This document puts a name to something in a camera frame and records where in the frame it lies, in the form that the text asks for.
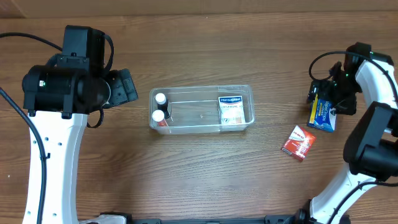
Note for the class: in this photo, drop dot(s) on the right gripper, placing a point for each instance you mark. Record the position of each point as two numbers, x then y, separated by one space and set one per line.
319 94

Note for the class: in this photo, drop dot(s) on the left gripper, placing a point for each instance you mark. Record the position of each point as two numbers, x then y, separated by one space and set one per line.
125 90

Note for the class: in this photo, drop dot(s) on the blue yellow cough drops box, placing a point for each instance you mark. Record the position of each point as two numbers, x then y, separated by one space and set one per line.
322 115

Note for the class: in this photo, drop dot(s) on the black bottle with white cap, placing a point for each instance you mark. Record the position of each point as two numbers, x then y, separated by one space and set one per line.
163 104

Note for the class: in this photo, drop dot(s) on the orange tube with white cap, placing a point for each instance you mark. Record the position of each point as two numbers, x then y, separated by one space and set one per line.
159 119

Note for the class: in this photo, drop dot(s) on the red medicine sachet box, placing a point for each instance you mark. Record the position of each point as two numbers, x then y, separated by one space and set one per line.
298 143

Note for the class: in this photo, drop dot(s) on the white Hansaplast plaster box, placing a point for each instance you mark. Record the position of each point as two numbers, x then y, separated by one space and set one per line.
231 110

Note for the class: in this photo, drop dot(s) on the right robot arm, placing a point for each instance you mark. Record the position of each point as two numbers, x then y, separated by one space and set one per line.
369 160

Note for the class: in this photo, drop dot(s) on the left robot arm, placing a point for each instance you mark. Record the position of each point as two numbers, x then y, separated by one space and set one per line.
58 97

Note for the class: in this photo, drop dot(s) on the clear plastic container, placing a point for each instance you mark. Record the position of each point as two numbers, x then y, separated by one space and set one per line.
195 109

